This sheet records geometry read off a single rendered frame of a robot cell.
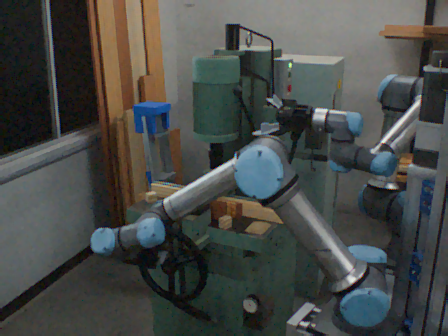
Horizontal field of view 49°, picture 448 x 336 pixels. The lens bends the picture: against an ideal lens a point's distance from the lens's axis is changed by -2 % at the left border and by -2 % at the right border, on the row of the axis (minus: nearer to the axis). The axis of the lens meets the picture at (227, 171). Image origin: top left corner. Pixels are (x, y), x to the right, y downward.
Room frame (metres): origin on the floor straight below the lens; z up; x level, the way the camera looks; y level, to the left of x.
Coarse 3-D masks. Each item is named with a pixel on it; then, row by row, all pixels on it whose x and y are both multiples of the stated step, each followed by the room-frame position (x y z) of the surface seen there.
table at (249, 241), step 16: (128, 208) 1.86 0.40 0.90; (144, 208) 1.86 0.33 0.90; (240, 224) 1.71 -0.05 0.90; (272, 224) 1.71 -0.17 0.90; (176, 240) 1.64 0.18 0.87; (208, 240) 1.66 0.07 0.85; (224, 240) 1.66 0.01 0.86; (240, 240) 1.63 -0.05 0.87; (256, 240) 1.60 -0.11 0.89; (272, 240) 1.67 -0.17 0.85
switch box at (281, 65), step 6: (276, 60) 2.04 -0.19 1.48; (282, 60) 2.03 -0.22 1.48; (288, 60) 2.06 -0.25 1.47; (276, 66) 2.04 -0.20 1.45; (282, 66) 2.03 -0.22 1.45; (288, 66) 2.06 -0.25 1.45; (276, 72) 2.04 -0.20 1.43; (282, 72) 2.03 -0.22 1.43; (288, 72) 2.06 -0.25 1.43; (276, 78) 2.04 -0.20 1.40; (282, 78) 2.03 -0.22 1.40; (276, 84) 2.04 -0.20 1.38; (282, 84) 2.03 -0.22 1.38; (288, 84) 2.07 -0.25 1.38; (276, 90) 2.04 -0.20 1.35; (282, 90) 2.03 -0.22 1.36; (282, 96) 2.03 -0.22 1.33; (288, 96) 2.08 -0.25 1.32
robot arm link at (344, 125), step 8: (328, 112) 1.54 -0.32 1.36; (336, 112) 1.53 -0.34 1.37; (344, 112) 1.52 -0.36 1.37; (352, 112) 1.52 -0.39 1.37; (328, 120) 1.52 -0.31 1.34; (336, 120) 1.51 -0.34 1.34; (344, 120) 1.50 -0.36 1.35; (352, 120) 1.49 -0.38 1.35; (360, 120) 1.49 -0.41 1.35; (328, 128) 1.52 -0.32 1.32; (336, 128) 1.51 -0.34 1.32; (344, 128) 1.50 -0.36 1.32; (352, 128) 1.48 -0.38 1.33; (360, 128) 1.50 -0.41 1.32; (336, 136) 1.51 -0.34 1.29; (344, 136) 1.50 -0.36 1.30; (352, 136) 1.50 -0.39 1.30
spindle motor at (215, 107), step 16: (192, 64) 1.85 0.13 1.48; (208, 64) 1.77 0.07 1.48; (224, 64) 1.78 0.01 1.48; (208, 80) 1.77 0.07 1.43; (224, 80) 1.78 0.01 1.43; (208, 96) 1.78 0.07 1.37; (224, 96) 1.78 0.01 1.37; (208, 112) 1.78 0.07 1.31; (224, 112) 1.78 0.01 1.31; (208, 128) 1.78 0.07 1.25; (224, 128) 1.78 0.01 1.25
